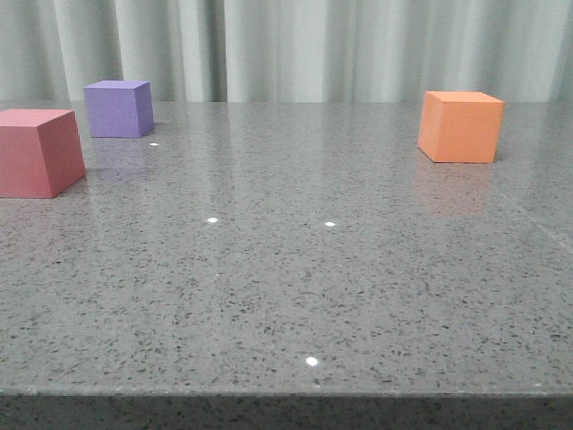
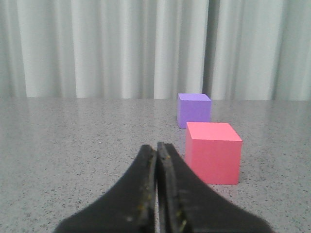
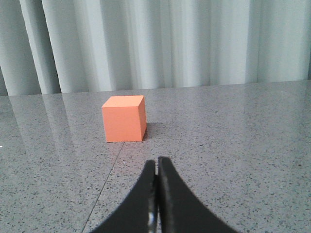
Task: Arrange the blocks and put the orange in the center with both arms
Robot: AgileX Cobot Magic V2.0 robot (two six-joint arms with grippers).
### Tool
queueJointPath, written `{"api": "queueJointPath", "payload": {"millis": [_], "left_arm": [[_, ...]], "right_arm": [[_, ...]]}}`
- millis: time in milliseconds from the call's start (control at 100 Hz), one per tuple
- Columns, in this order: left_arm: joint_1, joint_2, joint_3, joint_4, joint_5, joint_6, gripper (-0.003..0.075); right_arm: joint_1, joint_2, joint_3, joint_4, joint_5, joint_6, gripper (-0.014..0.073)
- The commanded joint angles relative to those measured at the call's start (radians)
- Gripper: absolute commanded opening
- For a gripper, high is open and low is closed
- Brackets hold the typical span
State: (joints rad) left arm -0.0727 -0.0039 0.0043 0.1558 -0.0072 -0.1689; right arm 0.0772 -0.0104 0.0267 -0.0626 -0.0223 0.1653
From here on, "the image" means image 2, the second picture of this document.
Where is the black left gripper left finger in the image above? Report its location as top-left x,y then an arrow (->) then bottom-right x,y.
55,145 -> 156,233

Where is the purple foam cube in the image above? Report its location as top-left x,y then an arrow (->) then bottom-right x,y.
177,93 -> 212,128

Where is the pink foam cube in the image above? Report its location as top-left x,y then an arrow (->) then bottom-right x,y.
185,122 -> 242,185

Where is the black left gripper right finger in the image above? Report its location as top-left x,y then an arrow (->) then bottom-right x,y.
156,142 -> 272,233

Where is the grey pleated curtain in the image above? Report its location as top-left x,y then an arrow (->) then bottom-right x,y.
0,0 -> 311,100

